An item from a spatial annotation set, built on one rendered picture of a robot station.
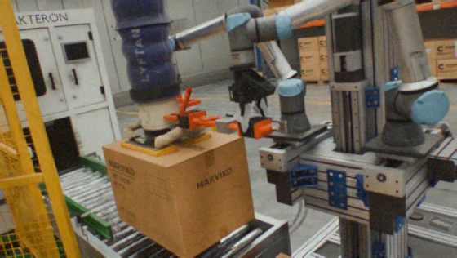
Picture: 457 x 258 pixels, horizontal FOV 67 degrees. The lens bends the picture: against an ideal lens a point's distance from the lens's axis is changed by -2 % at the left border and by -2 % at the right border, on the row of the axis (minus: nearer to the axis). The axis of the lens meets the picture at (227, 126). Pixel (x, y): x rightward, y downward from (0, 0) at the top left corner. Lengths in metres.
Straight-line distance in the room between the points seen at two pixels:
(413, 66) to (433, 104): 0.13
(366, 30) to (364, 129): 0.41
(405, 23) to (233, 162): 0.82
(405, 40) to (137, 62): 0.99
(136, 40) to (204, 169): 0.59
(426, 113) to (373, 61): 0.44
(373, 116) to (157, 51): 0.96
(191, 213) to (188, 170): 0.17
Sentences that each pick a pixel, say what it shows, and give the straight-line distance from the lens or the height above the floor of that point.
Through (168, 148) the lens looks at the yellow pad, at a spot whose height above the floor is 1.10.
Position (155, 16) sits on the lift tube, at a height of 1.63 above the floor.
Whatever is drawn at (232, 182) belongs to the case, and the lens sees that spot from 1.52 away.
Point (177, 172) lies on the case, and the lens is 1.32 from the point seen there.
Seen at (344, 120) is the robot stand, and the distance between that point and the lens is 1.62.
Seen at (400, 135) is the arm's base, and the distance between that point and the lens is 1.39.
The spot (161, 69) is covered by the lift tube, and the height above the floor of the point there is 1.41.
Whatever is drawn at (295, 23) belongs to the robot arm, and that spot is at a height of 1.52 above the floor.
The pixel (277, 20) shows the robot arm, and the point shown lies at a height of 1.53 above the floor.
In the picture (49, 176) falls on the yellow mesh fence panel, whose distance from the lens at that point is 1.86.
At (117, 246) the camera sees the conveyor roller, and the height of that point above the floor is 0.54.
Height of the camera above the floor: 1.50
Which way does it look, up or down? 14 degrees down
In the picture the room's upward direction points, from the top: 8 degrees counter-clockwise
